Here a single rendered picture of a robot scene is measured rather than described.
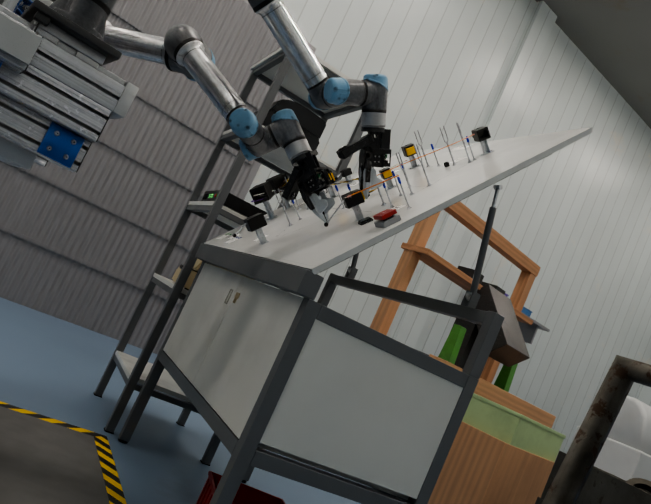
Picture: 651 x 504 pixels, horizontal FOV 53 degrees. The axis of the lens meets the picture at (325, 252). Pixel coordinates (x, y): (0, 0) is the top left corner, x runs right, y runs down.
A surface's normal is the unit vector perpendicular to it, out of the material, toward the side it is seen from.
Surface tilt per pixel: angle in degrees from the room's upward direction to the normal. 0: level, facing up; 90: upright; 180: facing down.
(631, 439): 90
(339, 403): 90
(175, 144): 90
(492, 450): 90
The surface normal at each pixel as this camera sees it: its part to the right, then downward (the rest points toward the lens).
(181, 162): 0.54, 0.15
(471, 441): -0.66, -0.39
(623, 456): -0.78, -0.42
